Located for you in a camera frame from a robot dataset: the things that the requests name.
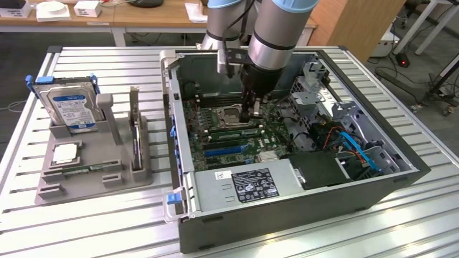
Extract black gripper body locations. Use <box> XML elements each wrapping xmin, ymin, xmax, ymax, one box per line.
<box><xmin>241</xmin><ymin>64</ymin><xmax>284</xmax><ymax>99</ymax></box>

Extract green RAM stick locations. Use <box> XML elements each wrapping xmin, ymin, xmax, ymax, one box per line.
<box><xmin>209</xmin><ymin>127</ymin><xmax>262</xmax><ymax>142</ymax></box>
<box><xmin>63</xmin><ymin>161</ymin><xmax>122</xmax><ymax>177</ymax></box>

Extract RAM slot white latches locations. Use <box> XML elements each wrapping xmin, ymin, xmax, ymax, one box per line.
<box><xmin>199</xmin><ymin>97</ymin><xmax>243</xmax><ymax>104</ymax></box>
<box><xmin>199</xmin><ymin>92</ymin><xmax>243</xmax><ymax>98</ymax></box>

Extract metal CPU socket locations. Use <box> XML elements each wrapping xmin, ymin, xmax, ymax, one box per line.
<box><xmin>211</xmin><ymin>103</ymin><xmax>243</xmax><ymax>129</ymax></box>

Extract green motherboard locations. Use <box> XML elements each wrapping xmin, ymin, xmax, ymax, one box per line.
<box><xmin>183</xmin><ymin>92</ymin><xmax>300</xmax><ymax>172</ymax></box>

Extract long black expansion slot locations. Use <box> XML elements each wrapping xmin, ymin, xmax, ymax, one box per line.
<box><xmin>203</xmin><ymin>140</ymin><xmax>241</xmax><ymax>151</ymax></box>
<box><xmin>207</xmin><ymin>158</ymin><xmax>253</xmax><ymax>169</ymax></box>

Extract grey metal drive cage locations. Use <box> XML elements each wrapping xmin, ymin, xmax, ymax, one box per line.
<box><xmin>289</xmin><ymin>61</ymin><xmax>342</xmax><ymax>127</ymax></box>

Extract blue expansion slot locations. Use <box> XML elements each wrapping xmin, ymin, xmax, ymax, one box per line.
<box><xmin>205</xmin><ymin>146</ymin><xmax>245</xmax><ymax>159</ymax></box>

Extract silver finned heat sink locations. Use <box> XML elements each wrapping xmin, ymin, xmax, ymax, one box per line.
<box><xmin>261</xmin><ymin>151</ymin><xmax>284</xmax><ymax>162</ymax></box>

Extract black plastic shroud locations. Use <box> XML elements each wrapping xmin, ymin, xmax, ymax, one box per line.
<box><xmin>289</xmin><ymin>150</ymin><xmax>356</xmax><ymax>191</ymax></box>

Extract white paper stack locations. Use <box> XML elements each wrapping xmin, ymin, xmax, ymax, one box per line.
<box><xmin>185</xmin><ymin>2</ymin><xmax>210</xmax><ymax>24</ymax></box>

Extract grey power supply unit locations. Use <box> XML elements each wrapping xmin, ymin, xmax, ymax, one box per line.
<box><xmin>186</xmin><ymin>158</ymin><xmax>308</xmax><ymax>213</ymax></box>

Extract graphics card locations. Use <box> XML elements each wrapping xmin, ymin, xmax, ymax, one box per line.
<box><xmin>129</xmin><ymin>85</ymin><xmax>146</xmax><ymax>172</ymax></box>

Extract wooden cabinet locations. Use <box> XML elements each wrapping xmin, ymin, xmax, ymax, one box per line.
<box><xmin>293</xmin><ymin>0</ymin><xmax>409</xmax><ymax>65</ymax></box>

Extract white floor device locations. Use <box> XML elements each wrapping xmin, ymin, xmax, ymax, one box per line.
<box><xmin>369</xmin><ymin>23</ymin><xmax>401</xmax><ymax>59</ymax></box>

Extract black power adaptor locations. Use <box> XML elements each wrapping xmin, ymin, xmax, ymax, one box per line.
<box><xmin>394</xmin><ymin>53</ymin><xmax>413</xmax><ymax>68</ymax></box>

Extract black open PC case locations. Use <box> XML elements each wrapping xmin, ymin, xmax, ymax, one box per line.
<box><xmin>159</xmin><ymin>45</ymin><xmax>433</xmax><ymax>255</ymax></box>

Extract black round object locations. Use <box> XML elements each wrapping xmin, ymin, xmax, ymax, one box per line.
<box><xmin>129</xmin><ymin>0</ymin><xmax>166</xmax><ymax>8</ymax></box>

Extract grey metal disk bay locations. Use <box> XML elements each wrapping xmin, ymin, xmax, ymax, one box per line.
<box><xmin>332</xmin><ymin>102</ymin><xmax>421</xmax><ymax>181</ymax></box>

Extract grey parts rack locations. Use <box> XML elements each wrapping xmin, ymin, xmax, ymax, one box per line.
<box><xmin>34</xmin><ymin>85</ymin><xmax>155</xmax><ymax>207</ymax></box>

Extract hard disk with blue caddy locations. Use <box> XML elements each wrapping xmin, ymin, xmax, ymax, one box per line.
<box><xmin>25</xmin><ymin>72</ymin><xmax>105</xmax><ymax>134</ymax></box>

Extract black wheeled stand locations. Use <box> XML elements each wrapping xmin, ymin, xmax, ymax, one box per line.
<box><xmin>413</xmin><ymin>53</ymin><xmax>459</xmax><ymax>116</ymax></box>

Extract silver CPU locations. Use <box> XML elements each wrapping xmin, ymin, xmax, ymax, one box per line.
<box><xmin>51</xmin><ymin>143</ymin><xmax>83</xmax><ymax>167</ymax></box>

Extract white labelled box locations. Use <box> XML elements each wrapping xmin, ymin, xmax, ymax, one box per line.
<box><xmin>74</xmin><ymin>1</ymin><xmax>103</xmax><ymax>18</ymax></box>

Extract white round-topped device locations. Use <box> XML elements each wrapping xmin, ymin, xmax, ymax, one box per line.
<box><xmin>35</xmin><ymin>1</ymin><xmax>73</xmax><ymax>23</ymax></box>

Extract white box with black top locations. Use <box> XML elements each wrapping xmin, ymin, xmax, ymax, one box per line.
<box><xmin>0</xmin><ymin>0</ymin><xmax>33</xmax><ymax>18</ymax></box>

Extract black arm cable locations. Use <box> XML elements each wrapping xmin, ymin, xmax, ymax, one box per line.
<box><xmin>222</xmin><ymin>0</ymin><xmax>257</xmax><ymax>78</ymax></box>

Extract blue flat wire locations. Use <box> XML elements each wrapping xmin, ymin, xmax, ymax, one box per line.
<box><xmin>340</xmin><ymin>130</ymin><xmax>385</xmax><ymax>173</ymax></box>

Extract white table frame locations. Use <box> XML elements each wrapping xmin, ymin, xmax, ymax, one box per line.
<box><xmin>393</xmin><ymin>0</ymin><xmax>459</xmax><ymax>56</ymax></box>

